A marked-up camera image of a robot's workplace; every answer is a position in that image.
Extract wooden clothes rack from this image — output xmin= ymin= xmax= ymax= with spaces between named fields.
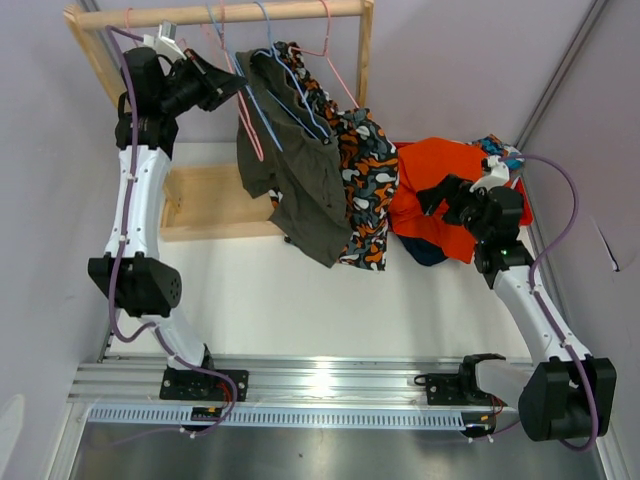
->
xmin=64 ymin=1 xmax=374 ymax=242

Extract olive grey shorts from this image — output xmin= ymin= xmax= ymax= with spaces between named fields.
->
xmin=235 ymin=50 xmax=352 ymax=268

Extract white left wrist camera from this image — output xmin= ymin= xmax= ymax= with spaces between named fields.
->
xmin=142 ymin=20 xmax=188 ymax=62

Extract navy blue shorts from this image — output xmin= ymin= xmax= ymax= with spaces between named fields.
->
xmin=397 ymin=235 xmax=447 ymax=267

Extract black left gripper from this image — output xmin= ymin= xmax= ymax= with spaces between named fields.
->
xmin=158 ymin=49 xmax=247 ymax=117

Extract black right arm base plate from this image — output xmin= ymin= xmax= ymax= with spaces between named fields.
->
xmin=413 ymin=373 xmax=502 ymax=407

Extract light blue hanger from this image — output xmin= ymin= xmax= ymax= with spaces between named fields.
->
xmin=254 ymin=1 xmax=331 ymax=144
xmin=205 ymin=1 xmax=282 ymax=162

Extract white slotted cable duct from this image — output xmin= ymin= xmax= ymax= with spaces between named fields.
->
xmin=87 ymin=404 xmax=466 ymax=431

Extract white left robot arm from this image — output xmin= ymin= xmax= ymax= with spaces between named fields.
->
xmin=88 ymin=47 xmax=247 ymax=400

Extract colourful graphic print shorts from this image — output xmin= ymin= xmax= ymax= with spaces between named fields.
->
xmin=467 ymin=134 xmax=523 ymax=173

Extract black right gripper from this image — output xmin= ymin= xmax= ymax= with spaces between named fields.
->
xmin=416 ymin=174 xmax=491 ymax=243

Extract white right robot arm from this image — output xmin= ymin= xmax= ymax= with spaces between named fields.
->
xmin=416 ymin=175 xmax=617 ymax=451

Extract aluminium mounting rail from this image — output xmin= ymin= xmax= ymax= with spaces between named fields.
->
xmin=67 ymin=355 xmax=461 ymax=407

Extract orange black camouflage shorts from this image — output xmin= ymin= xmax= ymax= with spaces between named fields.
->
xmin=275 ymin=41 xmax=399 ymax=271

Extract red plastic tray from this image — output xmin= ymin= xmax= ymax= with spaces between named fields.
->
xmin=389 ymin=137 xmax=532 ymax=239

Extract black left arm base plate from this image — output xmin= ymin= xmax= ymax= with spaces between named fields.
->
xmin=159 ymin=367 xmax=249 ymax=402

